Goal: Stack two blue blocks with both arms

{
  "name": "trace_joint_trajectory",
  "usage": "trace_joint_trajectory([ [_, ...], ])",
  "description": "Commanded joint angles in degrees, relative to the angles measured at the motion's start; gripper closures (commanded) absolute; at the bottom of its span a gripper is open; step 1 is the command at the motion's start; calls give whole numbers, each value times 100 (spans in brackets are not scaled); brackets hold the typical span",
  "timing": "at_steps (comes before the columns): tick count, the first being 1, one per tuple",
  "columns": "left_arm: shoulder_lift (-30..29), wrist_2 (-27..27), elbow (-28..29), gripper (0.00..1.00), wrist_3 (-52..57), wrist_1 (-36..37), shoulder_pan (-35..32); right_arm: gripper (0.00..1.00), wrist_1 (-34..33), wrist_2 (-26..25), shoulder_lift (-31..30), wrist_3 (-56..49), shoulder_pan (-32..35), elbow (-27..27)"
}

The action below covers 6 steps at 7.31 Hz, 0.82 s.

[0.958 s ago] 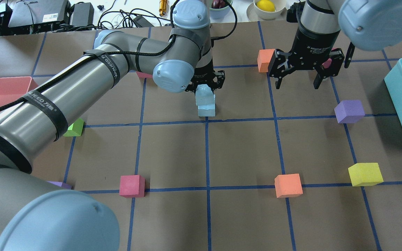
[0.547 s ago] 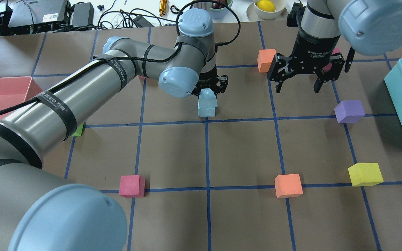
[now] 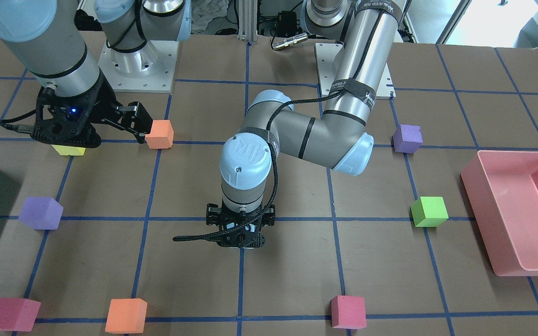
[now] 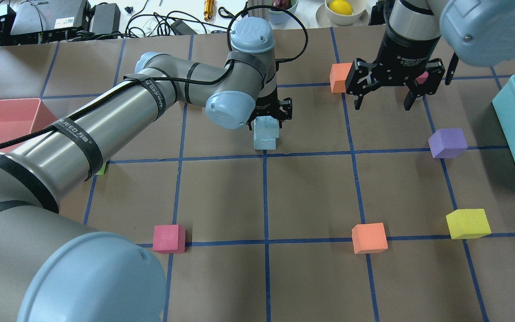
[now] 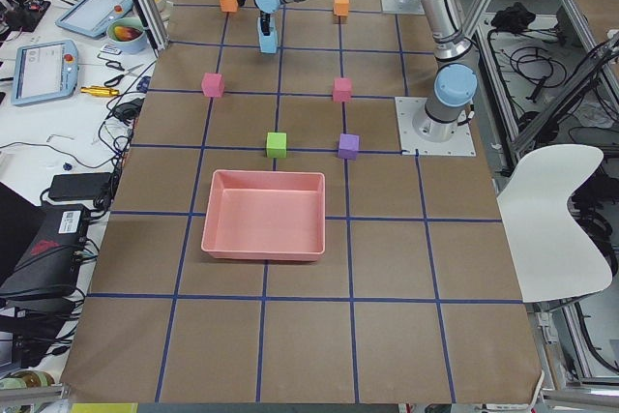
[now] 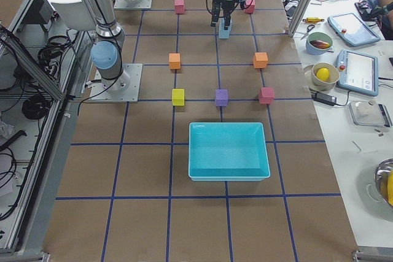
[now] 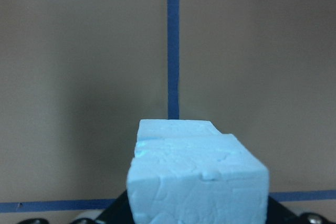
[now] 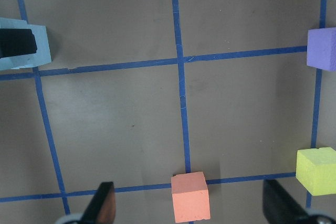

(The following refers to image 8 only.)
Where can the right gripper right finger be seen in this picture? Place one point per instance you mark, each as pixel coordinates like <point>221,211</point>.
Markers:
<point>279,207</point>

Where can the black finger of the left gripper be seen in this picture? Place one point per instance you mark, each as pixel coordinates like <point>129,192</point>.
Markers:
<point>17,42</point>

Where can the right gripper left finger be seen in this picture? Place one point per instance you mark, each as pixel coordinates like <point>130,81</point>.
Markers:
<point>102,208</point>

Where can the light blue block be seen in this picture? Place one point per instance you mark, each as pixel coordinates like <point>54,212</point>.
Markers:
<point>42,55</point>

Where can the yellow block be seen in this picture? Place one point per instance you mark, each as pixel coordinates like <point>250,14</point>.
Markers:
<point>315,170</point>

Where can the orange block right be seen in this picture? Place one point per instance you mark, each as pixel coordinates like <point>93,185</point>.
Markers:
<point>190,197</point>

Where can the far purple block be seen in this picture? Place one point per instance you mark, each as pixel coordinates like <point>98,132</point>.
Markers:
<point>321,49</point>

